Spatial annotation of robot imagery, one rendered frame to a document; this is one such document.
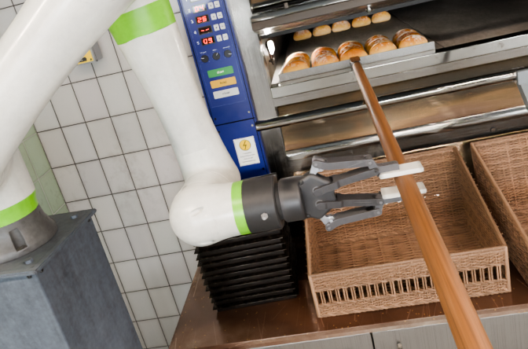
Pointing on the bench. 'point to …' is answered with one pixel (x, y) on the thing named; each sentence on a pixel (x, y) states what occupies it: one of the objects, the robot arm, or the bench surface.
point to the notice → (246, 151)
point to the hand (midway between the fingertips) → (401, 180)
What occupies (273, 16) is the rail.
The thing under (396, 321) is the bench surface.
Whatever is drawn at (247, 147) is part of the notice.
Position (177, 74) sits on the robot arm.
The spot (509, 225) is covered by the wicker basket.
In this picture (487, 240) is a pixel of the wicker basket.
